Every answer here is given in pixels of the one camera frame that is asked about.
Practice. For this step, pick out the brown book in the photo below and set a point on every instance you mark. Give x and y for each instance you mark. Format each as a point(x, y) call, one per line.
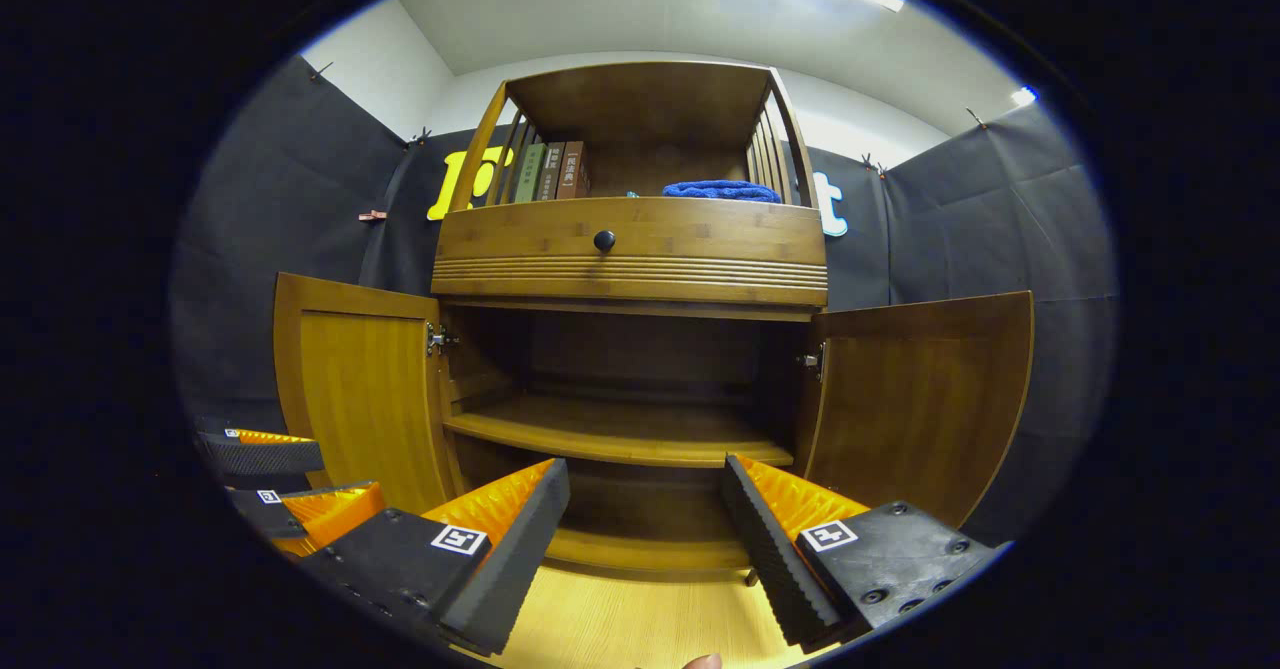
point(571, 171)

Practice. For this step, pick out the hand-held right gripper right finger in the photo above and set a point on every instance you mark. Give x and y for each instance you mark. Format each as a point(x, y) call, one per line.
point(765, 559)

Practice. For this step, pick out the black round drawer knob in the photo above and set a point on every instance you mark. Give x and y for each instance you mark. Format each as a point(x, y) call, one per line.
point(604, 240)

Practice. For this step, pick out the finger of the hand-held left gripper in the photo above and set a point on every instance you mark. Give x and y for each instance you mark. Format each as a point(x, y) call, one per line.
point(265, 456)
point(275, 517)

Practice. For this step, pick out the wooden cabinet door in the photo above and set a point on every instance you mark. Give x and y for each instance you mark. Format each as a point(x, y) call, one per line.
point(360, 389)
point(920, 399)

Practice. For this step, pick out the dark grey book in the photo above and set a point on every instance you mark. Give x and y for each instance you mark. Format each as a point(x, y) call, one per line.
point(549, 174)

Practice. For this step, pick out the black backdrop cloth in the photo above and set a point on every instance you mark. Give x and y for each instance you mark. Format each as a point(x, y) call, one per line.
point(250, 199)

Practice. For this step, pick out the green book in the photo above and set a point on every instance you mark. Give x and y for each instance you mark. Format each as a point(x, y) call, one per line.
point(529, 174)

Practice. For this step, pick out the wooden cabinet drawer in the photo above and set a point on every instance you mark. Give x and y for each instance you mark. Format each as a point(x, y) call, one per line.
point(720, 234)

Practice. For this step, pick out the small ceiling light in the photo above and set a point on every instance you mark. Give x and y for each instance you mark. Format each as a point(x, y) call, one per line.
point(1023, 97)

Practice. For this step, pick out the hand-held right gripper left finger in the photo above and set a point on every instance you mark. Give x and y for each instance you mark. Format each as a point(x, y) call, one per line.
point(520, 559)

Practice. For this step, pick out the black binder clip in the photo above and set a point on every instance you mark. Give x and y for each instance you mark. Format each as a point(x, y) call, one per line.
point(320, 71)
point(975, 117)
point(420, 136)
point(872, 162)

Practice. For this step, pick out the wooden double-door shoe cabinet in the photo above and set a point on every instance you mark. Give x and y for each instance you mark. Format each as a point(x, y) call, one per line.
point(640, 99)

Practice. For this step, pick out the wooden inner shelf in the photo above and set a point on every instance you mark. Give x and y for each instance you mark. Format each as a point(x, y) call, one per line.
point(620, 429)

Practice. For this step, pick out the blue folded towel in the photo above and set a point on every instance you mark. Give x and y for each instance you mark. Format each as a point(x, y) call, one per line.
point(720, 191)

